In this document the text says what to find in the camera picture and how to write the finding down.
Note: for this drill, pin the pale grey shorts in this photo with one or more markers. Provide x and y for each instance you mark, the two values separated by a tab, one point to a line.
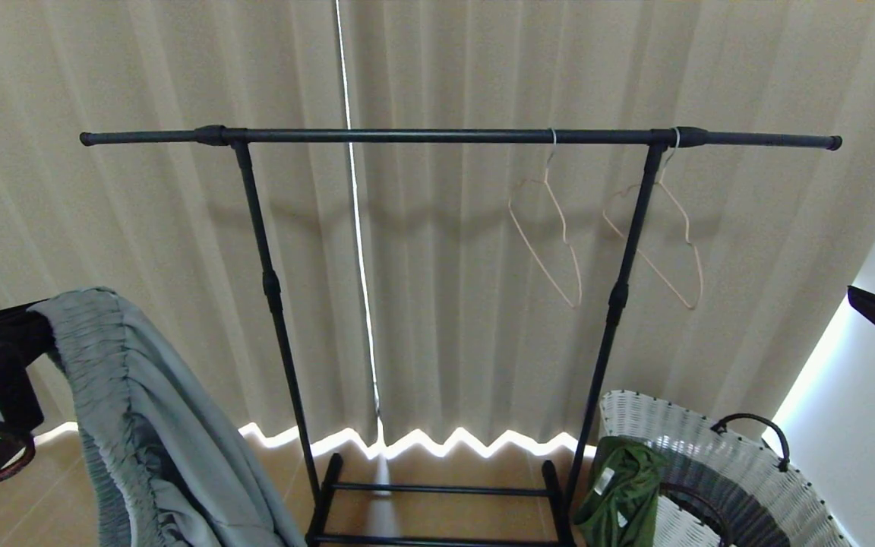
156	425

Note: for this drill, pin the pink clothes hanger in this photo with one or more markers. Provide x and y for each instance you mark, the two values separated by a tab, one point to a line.
687	228
563	228

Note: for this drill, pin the black clothes rack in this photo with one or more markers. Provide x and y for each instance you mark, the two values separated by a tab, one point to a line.
437	137

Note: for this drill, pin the white laundry basket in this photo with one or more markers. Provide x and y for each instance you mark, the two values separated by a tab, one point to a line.
711	448

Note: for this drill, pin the green garment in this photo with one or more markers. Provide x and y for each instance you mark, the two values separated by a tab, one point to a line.
620	501

